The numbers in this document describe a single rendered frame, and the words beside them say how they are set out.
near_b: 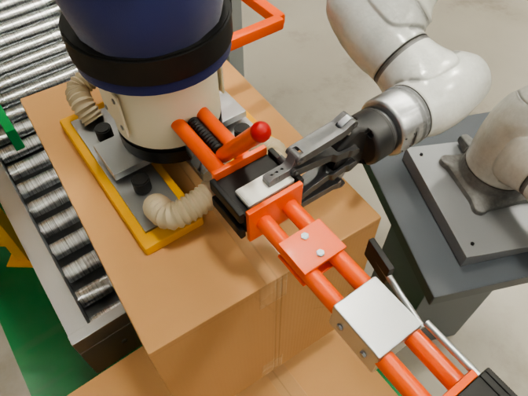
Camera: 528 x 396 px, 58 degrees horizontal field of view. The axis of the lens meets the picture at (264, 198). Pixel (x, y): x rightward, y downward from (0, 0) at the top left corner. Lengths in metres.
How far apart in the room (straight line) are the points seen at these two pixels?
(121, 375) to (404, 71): 0.91
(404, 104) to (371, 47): 0.12
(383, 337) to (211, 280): 0.28
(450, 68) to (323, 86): 1.94
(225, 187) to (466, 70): 0.39
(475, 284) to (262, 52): 2.07
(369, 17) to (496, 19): 2.74
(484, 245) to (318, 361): 0.46
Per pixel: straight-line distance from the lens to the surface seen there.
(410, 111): 0.68
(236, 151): 0.57
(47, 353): 1.93
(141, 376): 1.22
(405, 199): 1.21
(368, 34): 0.76
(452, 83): 0.73
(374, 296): 0.52
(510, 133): 1.10
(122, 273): 0.72
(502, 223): 1.22
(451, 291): 1.11
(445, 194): 1.20
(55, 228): 1.50
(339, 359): 1.21
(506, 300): 2.07
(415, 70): 0.73
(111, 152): 0.80
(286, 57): 2.84
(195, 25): 0.60
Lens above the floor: 1.68
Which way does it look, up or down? 53 degrees down
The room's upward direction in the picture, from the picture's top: straight up
